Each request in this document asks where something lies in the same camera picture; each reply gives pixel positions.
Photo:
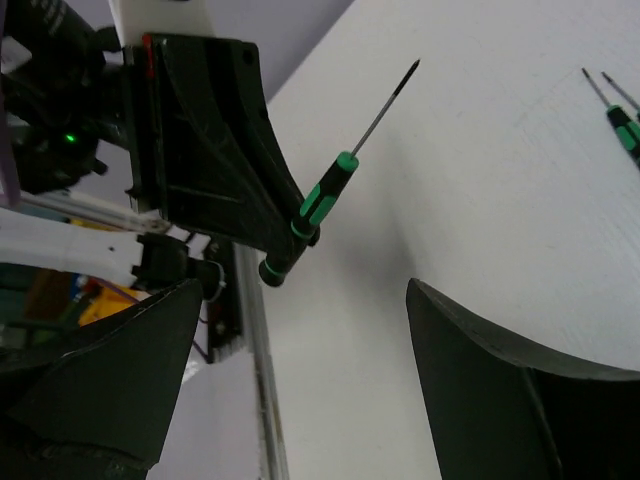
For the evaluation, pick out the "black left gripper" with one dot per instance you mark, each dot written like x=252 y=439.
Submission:
x=221 y=169

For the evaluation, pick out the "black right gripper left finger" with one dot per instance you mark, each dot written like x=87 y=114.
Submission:
x=103 y=396

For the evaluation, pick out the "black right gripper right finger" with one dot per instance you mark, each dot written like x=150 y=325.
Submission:
x=501 y=406

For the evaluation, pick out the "green black screwdriver single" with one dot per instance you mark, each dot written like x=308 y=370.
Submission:
x=320 y=200

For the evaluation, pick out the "green black screwdriver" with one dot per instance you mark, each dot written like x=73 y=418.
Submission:
x=623 y=93
x=625 y=127

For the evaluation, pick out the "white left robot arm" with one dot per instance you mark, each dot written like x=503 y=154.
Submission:
x=125 y=258

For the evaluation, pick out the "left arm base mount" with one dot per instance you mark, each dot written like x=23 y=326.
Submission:
x=225 y=332

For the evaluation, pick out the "aluminium frame rail front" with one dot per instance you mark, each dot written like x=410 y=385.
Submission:
x=274 y=465

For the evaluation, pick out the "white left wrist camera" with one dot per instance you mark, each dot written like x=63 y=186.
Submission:
x=135 y=18

